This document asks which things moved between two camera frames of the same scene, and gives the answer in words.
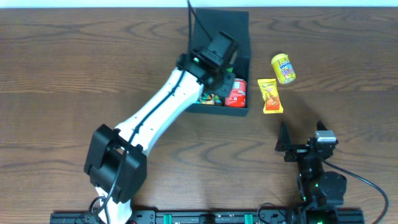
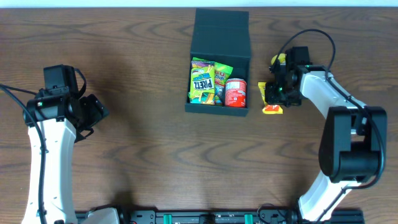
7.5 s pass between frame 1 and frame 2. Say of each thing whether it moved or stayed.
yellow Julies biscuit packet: stayed
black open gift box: stayed
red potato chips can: stayed
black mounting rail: stayed
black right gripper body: moved
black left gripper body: moved
